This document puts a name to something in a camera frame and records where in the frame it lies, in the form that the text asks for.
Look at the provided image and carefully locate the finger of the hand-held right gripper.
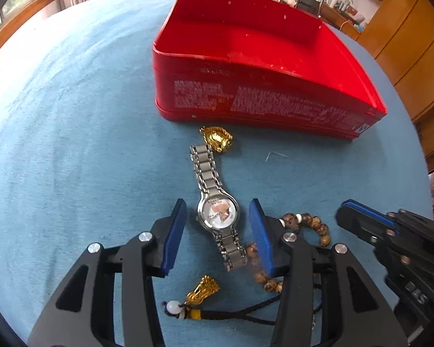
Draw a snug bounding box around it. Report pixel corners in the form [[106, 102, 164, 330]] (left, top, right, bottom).
[[386, 208, 434, 241], [334, 199, 401, 248]]

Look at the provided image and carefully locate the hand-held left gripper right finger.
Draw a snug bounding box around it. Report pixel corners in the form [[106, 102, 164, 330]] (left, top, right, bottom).
[[249, 198, 409, 347]]

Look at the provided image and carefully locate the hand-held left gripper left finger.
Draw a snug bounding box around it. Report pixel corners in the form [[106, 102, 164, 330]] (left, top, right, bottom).
[[28, 199, 187, 347]]

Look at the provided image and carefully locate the wooden bead bracelet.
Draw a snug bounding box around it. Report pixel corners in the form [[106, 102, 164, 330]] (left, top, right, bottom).
[[245, 213, 332, 294]]

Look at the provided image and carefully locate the silver wristwatch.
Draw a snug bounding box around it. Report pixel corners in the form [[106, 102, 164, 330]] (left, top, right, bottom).
[[189, 144, 249, 272]]

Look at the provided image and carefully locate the black cord gold pendant necklace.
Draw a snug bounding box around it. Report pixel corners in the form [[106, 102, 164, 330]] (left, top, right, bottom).
[[163, 275, 322, 328]]

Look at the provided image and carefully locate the gold figurine pendant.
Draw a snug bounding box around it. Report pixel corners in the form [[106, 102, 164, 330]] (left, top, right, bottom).
[[200, 126, 234, 153]]

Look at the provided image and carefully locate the red tin box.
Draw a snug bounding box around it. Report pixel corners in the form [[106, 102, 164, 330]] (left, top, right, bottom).
[[152, 0, 388, 141]]

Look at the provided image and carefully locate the wooden wardrobe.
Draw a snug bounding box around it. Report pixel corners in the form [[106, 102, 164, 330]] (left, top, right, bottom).
[[358, 0, 434, 123]]

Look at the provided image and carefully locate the wooden desk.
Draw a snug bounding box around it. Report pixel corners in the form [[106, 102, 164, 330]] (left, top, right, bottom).
[[320, 2, 364, 40]]

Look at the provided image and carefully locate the large wooden framed window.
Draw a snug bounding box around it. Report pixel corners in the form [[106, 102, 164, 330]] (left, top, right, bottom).
[[0, 0, 64, 55]]

